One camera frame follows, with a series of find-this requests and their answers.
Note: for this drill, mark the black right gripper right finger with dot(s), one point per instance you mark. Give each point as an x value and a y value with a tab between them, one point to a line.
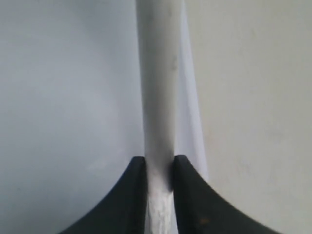
201	210

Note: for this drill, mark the white drumstick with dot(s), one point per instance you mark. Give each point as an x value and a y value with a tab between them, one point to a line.
158	30

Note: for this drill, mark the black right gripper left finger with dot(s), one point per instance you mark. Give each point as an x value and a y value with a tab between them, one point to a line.
123	210

